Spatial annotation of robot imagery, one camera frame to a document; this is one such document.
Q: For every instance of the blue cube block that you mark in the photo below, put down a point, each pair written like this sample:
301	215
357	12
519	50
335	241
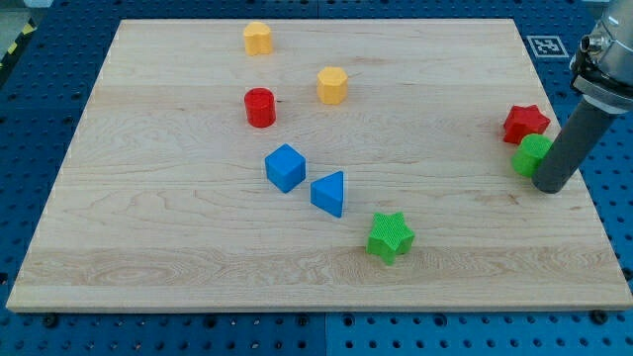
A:
285	168

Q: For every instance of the white fiducial marker tag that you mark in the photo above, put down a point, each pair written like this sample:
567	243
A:
547	47

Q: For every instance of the green star block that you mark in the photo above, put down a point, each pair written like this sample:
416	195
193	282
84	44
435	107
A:
389	237

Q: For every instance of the yellow hexagon block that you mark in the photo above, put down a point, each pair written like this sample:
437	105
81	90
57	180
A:
332	85

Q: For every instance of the blue triangle block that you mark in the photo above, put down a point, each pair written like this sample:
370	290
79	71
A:
327	193

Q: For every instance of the wooden board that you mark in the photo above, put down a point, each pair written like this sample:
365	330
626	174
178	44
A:
162	203

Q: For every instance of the green cylinder block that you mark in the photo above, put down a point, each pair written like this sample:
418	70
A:
530	153

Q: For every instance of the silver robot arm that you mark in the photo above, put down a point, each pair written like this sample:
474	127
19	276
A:
602	73

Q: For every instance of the yellow heart block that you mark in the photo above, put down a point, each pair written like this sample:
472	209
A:
257	38

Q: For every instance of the red cylinder block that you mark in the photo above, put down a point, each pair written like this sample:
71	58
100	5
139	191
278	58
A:
260	107

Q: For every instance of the red star block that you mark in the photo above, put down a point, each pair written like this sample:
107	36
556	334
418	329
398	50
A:
522	121

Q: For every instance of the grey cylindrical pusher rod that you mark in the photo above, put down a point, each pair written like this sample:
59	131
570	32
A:
579	135

